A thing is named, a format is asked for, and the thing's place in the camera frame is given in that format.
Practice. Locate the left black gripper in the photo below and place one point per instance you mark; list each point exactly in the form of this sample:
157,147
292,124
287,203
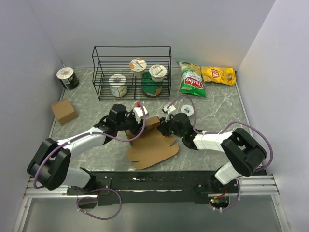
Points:
138,127

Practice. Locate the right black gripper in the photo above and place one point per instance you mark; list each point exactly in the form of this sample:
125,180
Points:
163,126

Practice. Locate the brown cardboard box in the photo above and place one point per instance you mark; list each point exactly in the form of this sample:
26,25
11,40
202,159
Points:
151,147

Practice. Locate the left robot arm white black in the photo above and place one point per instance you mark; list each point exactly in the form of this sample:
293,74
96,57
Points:
50,166

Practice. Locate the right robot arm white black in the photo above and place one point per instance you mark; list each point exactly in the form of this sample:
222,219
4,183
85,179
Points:
244,153

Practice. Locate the small folded cardboard box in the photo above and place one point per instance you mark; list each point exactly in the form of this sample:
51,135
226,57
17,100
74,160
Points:
64,111

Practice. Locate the small purple yogurt cup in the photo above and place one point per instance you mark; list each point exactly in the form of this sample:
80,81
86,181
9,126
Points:
187,109

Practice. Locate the white lidded cup lower shelf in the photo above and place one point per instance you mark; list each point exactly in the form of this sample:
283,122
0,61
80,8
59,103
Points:
118,86

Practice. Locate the green Chuba chips bag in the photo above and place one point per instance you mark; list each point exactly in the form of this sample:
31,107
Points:
191,79

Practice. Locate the yogurt cup orange label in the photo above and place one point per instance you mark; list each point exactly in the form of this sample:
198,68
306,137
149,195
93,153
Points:
138,66

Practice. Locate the yogurt cup beige label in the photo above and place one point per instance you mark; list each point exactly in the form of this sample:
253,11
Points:
157,72

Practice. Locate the black can white lid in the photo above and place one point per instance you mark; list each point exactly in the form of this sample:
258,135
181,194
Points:
68,78

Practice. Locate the yellow Lays chips bag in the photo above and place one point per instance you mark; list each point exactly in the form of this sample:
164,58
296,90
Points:
220,75

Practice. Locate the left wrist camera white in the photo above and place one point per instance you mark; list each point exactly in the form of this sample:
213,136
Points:
140,112

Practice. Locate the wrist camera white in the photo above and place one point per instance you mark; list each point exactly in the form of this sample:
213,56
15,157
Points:
168,110
140,112

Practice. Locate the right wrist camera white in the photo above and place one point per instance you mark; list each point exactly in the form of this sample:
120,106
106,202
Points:
168,110

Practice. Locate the black wire rack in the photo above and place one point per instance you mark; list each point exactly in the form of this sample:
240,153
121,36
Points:
110,60

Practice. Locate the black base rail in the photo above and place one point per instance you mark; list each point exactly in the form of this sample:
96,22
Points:
154,187

